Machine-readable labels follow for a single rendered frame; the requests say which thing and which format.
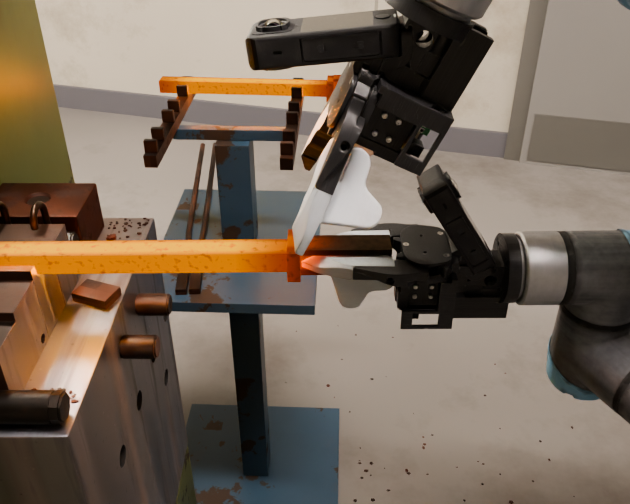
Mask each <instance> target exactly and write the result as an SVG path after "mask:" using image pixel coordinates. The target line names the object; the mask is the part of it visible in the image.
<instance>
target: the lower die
mask: <svg viewBox="0 0 630 504"><path fill-rule="evenodd" d="M38 227H39V229H37V230H31V227H30V224H0V242H7V241H69V240H68V236H67V232H66V227H65V224H38ZM77 281H78V278H77V274H39V275H37V273H36V270H35V267H34V266H0V390H24V388H25V386H26V384H27V382H28V380H29V378H30V376H31V374H32V372H33V370H34V368H35V366H36V364H37V362H38V360H39V358H40V356H41V354H42V352H43V350H44V348H45V346H46V344H47V342H48V340H49V337H50V335H51V333H52V331H53V329H54V327H55V325H56V323H57V321H58V319H59V317H60V315H61V313H62V311H63V309H64V307H65V305H66V303H67V301H68V299H69V297H70V295H71V293H72V291H73V289H74V287H75V285H76V283H77ZM43 333H44V334H45V342H44V343H43V344H42V342H41V336H42V334H43Z"/></svg>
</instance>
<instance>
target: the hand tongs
mask: <svg viewBox="0 0 630 504"><path fill-rule="evenodd" d="M214 146H215V143H213V147H212V155H211V162H210V170H209V177H208V184H207V192H206V199H205V206H204V213H203V220H202V227H201V233H200V237H199V240H205V237H206V233H207V227H208V219H209V212H210V204H211V196H212V188H213V179H214V171H215V163H216V160H215V148H214ZM204 150H205V144H204V143H201V145H200V150H199V156H198V162H197V168H196V174H195V180H194V186H193V192H192V198H191V204H190V210H189V216H188V222H187V229H186V240H192V229H193V222H194V215H195V208H196V202H197V195H198V189H199V182H200V176H201V169H202V163H203V156H204ZM189 276H190V273H178V275H177V281H176V287H175V293H176V295H186V294H187V289H188V282H189ZM202 276H203V273H191V277H190V284H189V294H200V292H201V284H202Z"/></svg>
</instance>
